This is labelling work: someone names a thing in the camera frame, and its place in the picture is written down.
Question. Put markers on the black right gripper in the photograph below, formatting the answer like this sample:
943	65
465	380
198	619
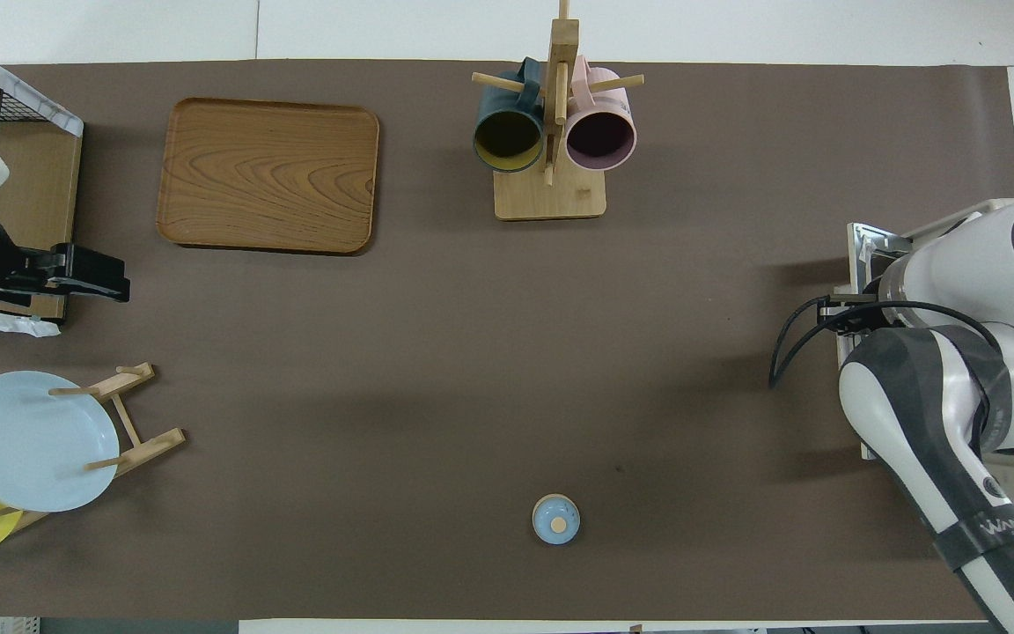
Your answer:
855	321

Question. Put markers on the toaster oven glass door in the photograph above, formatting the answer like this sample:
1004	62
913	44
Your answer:
859	238

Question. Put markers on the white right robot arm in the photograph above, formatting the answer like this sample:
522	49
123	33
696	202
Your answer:
938	423

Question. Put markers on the wooden step shelf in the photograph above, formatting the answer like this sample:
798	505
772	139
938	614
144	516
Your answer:
32	194

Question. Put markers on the wooden plate rack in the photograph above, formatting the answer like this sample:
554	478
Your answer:
150	445

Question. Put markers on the light blue plate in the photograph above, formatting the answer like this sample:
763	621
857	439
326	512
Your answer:
32	445

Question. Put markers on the wooden serving tray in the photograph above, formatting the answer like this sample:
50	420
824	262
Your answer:
269	176

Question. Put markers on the brown table mat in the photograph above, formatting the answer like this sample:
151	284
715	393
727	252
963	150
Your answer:
384	396

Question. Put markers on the pink mug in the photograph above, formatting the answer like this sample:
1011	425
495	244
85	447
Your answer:
599	136

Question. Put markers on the wooden mug tree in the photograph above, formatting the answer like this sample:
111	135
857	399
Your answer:
551	198

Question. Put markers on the small blue call bell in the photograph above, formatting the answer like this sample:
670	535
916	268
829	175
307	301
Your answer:
555	521

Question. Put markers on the dark blue mug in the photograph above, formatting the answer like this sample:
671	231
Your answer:
507	136

